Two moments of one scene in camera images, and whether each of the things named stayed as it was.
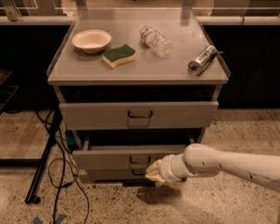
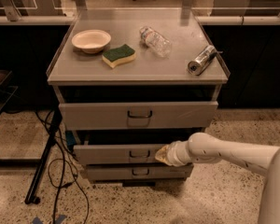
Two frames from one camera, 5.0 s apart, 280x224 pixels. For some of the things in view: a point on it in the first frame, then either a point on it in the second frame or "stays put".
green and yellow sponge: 114,57 stays put
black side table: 3,86 stays put
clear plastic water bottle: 155,42 stays put
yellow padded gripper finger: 153,172 to 161,155
